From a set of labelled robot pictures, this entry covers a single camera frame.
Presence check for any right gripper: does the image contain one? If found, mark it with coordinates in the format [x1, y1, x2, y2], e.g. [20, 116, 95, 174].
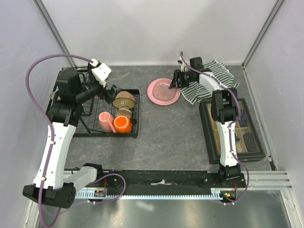
[169, 69, 195, 89]

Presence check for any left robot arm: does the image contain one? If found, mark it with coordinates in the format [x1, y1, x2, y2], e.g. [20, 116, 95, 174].
[22, 63, 120, 209]

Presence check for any black glass-lid display box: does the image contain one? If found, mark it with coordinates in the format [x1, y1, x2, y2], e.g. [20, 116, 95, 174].
[199, 98, 266, 164]

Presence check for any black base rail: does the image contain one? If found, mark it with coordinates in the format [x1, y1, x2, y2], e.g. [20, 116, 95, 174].
[97, 170, 246, 196]

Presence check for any patterned small bowl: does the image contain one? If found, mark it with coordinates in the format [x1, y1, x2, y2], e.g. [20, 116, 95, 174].
[114, 106, 133, 119]

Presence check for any pink mug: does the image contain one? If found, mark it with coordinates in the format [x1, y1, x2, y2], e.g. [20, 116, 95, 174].
[99, 112, 116, 133]

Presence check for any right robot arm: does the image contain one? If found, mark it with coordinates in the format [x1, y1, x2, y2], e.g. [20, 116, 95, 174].
[169, 53, 241, 187]

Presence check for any orange mug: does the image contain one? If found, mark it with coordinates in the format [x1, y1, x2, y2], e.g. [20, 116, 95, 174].
[113, 115, 137, 133]

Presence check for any blue rolled tie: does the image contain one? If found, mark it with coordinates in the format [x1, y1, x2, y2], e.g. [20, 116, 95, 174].
[239, 109, 249, 127]

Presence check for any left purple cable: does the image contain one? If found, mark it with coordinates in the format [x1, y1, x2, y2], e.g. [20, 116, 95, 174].
[25, 54, 95, 227]

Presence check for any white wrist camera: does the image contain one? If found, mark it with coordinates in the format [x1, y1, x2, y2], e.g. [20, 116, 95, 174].
[178, 59, 189, 72]
[89, 58, 113, 87]

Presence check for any black rolled tie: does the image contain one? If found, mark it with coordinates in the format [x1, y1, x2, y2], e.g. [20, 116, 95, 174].
[243, 132, 257, 152]

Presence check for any clear glass plate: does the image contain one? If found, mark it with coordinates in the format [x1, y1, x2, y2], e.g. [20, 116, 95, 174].
[152, 79, 177, 102]

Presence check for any brown bowl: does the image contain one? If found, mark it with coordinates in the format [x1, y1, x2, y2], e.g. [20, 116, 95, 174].
[112, 91, 136, 109]

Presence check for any white cable duct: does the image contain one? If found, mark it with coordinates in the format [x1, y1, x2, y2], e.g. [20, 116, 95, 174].
[75, 189, 223, 200]

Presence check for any speckled grey plate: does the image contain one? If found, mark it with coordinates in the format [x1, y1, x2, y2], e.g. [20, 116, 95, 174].
[49, 92, 56, 100]

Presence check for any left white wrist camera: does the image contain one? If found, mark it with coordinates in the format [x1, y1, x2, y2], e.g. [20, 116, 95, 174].
[89, 58, 113, 87]

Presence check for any striped towel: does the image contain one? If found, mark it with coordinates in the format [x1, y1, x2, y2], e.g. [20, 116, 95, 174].
[180, 60, 238, 105]

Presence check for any pink plate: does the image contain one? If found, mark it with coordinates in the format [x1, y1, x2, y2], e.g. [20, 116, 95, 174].
[147, 78, 181, 106]

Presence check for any black wire dish rack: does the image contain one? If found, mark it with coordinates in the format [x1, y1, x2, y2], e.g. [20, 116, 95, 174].
[47, 66, 140, 139]

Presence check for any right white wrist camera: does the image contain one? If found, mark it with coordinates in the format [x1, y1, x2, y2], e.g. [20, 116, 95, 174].
[178, 59, 189, 72]

